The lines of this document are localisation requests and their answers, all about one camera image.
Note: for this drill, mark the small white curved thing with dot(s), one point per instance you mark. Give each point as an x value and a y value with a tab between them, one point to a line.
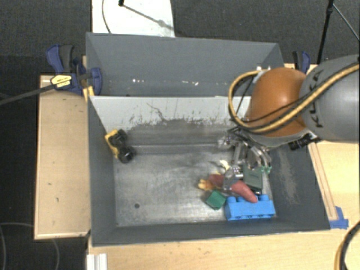
224	164

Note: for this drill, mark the pale wood board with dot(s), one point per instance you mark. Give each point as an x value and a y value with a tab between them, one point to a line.
62	164

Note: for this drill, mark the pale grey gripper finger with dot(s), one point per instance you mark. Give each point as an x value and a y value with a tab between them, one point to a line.
230	183
238	173

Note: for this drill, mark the yellow toy truck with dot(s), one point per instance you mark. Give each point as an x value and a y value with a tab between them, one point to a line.
119	145

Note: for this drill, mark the grey metal bin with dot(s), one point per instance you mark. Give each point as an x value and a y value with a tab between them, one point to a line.
168	184

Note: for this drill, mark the blue toy building block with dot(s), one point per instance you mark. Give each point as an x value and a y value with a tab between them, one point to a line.
250	210

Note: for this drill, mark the green cube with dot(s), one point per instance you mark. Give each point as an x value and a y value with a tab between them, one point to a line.
215	200

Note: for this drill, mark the dark green flat block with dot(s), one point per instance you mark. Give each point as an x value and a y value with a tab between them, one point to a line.
253	179

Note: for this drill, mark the orange-red toy carrot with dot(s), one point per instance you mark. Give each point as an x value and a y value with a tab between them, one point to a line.
245	191

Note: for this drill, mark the small yellow toy animal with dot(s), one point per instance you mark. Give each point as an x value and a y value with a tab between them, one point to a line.
204	185

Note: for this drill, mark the dark red toy food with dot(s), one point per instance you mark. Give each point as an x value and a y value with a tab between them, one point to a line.
216	179

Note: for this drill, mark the black cylinder on white bracket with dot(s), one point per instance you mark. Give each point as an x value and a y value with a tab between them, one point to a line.
302	143

